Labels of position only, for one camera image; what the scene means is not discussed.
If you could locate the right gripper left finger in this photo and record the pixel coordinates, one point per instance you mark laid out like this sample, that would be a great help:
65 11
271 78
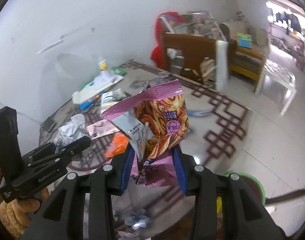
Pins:
82 204

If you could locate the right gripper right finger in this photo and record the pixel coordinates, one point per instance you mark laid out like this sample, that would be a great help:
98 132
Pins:
238 222

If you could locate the pink snack bag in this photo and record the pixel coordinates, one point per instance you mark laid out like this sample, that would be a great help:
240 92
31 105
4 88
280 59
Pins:
154 121

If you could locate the green rimmed trash bin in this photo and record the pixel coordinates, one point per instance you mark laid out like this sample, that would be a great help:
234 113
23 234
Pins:
253 191

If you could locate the left hand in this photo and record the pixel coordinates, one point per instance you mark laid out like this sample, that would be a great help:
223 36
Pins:
14 215

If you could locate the crumpled silver wrapper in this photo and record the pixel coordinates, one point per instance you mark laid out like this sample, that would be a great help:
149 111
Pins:
71 131

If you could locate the pink paper sheet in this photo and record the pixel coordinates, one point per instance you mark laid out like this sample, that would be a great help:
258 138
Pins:
101 128

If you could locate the orange wrapper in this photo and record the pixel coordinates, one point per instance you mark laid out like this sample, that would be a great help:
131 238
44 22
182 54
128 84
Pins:
118 145

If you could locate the patterned tablecloth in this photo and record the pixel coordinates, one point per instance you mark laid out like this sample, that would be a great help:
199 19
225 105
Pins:
216 123

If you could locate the stack of books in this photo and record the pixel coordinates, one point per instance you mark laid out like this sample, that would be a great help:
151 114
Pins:
88 95

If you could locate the white blue printed packet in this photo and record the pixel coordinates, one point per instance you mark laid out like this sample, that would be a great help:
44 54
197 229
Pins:
110 98

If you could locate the white coffee table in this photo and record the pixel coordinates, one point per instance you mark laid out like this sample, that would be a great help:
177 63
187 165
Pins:
280 75

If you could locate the wooden bench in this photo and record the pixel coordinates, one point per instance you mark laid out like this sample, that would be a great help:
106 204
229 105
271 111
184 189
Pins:
248 62

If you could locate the colourful box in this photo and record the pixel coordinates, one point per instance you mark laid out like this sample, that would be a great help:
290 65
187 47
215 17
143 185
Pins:
244 40

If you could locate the brown wooden chair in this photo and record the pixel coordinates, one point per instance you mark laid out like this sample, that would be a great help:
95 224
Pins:
194 50

